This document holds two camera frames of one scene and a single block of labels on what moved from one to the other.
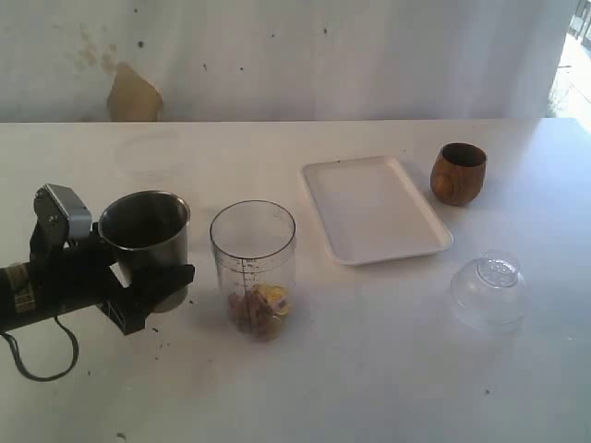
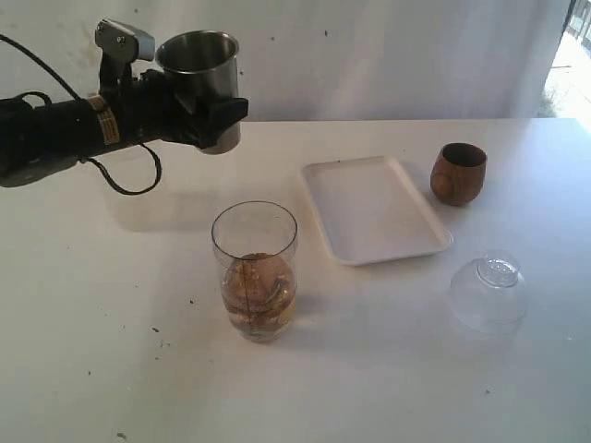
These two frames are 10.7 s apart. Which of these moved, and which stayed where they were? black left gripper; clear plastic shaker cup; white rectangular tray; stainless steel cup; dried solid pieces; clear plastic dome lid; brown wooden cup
Moved: dried solid pieces; stainless steel cup; black left gripper
Stayed: clear plastic shaker cup; clear plastic dome lid; white rectangular tray; brown wooden cup
